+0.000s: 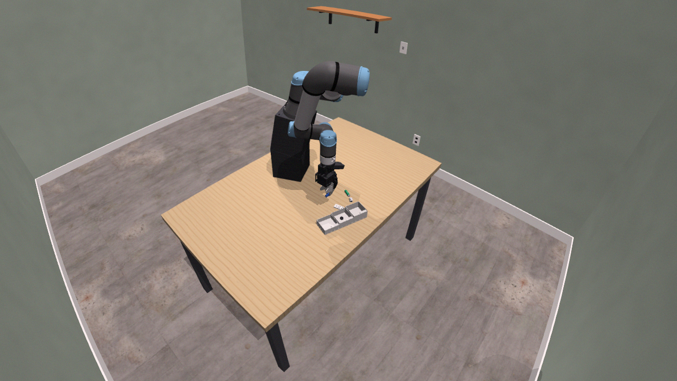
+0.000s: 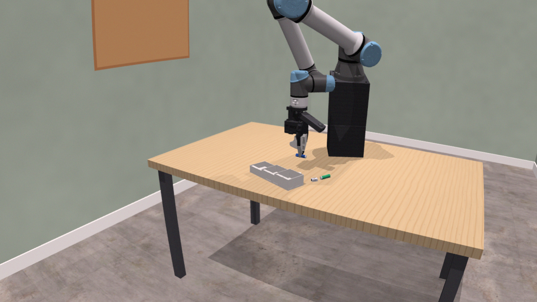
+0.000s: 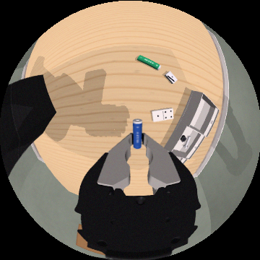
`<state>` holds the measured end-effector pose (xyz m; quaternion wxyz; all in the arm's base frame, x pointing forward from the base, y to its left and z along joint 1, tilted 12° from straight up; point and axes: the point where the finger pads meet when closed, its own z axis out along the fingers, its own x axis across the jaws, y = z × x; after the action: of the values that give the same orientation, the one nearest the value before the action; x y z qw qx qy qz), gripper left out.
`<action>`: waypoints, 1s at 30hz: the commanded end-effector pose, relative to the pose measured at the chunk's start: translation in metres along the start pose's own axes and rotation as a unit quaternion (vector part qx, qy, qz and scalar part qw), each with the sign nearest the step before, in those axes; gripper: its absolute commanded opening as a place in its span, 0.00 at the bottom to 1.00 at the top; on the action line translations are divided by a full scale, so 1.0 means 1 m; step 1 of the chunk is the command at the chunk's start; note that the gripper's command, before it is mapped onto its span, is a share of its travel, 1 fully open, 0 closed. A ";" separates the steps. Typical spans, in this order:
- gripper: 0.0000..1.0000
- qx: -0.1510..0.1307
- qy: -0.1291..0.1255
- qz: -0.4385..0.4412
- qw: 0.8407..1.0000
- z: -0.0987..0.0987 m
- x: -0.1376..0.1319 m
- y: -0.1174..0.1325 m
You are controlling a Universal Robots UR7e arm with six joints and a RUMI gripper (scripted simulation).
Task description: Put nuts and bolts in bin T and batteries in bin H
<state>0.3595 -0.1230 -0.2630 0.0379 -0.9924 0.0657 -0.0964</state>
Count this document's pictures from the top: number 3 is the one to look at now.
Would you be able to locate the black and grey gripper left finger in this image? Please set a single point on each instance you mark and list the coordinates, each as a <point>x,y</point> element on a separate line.
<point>110,172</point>

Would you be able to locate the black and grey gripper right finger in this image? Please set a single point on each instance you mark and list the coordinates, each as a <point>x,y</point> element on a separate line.
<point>166,170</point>

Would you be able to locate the white domino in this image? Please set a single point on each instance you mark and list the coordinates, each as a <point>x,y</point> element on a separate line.
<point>162,114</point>

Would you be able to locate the green aa battery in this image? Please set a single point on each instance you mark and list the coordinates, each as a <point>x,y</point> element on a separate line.
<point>149,62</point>

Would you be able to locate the white rack of three labelled bins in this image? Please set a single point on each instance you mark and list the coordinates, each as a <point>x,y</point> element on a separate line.
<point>198,113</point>

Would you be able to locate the blue battery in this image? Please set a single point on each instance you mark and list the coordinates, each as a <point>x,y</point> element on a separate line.
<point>137,131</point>

